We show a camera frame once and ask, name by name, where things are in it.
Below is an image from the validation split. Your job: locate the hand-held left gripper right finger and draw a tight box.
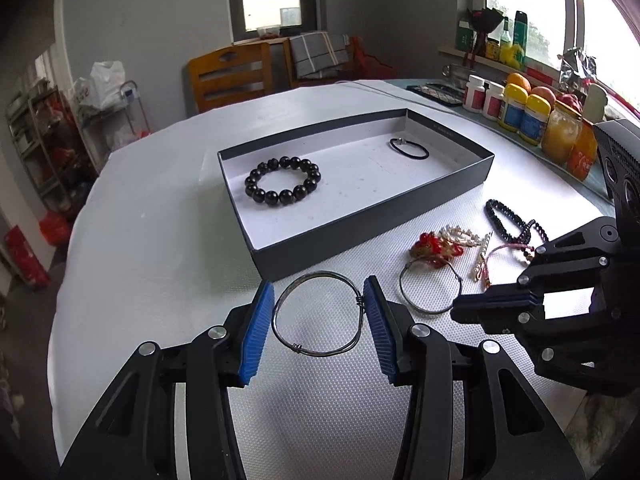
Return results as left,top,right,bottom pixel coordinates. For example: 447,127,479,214
363,276,586,480

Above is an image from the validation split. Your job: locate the yellow blue-label bottle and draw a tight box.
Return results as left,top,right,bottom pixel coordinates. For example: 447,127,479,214
520,94,552,147
497,83,530,133

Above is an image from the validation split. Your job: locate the red box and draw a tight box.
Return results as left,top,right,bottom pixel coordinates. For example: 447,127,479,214
4,225,51,288

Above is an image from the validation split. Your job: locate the silver twisted wire bangle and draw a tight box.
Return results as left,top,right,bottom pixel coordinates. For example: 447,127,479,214
271,271,363,358

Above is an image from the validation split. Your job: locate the pearl bar hair clip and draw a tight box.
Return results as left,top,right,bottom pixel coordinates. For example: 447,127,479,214
470,232,493,283

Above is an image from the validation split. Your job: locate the green spray can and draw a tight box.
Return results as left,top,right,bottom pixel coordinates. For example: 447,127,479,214
512,10,529,71

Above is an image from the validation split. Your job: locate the folded grey plaid cloth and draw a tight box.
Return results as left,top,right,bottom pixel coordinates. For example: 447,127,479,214
289,31,351,80

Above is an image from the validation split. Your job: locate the white pill bottle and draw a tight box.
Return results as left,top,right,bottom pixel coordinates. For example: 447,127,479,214
482,81,506,121
462,75,487,113

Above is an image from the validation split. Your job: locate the large white plastic bag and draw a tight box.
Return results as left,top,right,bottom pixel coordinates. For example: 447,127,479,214
90,61,126,111

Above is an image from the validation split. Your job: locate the glass honey jar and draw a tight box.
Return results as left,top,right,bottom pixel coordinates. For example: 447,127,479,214
541,102,583,166

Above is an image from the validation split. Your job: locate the red plastic bag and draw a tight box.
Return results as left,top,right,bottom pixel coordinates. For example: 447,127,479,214
40,211,73,246

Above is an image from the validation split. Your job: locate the plain silver bangle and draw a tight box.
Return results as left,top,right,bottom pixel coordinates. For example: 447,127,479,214
399,260,464,317

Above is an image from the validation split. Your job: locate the dark checked tray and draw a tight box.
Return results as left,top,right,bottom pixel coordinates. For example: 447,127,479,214
406,82,466,107

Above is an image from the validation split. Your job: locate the blue-black bead bracelet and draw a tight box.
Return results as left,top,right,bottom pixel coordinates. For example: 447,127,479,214
485,199,527,243

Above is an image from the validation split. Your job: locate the orange drink bottle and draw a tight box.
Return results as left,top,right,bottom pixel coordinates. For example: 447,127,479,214
566,121,599,182

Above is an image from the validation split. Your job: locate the pink cord bracelet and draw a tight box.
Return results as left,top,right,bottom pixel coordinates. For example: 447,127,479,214
481,241,538,291

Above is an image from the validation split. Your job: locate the metal wire cart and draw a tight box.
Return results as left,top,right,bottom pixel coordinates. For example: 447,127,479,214
80,80,151,151

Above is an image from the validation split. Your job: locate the crumpled silver foil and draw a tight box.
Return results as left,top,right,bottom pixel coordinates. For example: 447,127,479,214
557,47,599,84

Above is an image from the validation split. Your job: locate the metal pot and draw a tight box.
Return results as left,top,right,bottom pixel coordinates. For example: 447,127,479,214
442,63,478,88

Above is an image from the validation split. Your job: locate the wooden chair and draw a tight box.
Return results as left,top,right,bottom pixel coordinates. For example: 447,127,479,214
187,42,273,113
281,35,361,88

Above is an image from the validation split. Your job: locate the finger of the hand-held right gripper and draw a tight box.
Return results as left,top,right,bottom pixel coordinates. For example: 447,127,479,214
450,296,640,398
484,216,626,307

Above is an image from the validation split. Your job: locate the dark grey cardboard box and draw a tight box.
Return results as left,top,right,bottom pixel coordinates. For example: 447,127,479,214
217,107,496,281

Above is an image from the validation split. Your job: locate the metal storage rack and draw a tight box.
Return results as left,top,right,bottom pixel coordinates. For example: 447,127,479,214
5,75,96,216

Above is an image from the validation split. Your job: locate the black hair tie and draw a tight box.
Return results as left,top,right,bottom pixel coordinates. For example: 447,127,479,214
390,137,431,161

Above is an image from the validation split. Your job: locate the black large bead bracelet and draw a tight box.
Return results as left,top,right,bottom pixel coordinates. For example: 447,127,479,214
244,156,322,206

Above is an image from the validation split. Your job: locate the dark wrapped bouquet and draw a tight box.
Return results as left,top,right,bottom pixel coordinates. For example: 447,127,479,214
467,7,503,66

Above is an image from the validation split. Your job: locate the red bead gold ornament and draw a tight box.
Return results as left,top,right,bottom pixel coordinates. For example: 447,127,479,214
409,231,453,267

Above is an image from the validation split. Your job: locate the oval pearl hair clip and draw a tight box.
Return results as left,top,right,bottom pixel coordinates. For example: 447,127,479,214
440,225,483,251

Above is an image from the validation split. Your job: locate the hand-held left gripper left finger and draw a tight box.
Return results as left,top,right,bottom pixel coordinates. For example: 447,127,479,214
59,280,276,480

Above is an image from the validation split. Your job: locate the pale green container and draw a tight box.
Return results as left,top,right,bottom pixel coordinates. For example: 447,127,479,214
582,83,609,123

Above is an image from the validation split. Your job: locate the small white plastic bag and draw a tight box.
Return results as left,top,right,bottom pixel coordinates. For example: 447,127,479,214
72,77,101,108

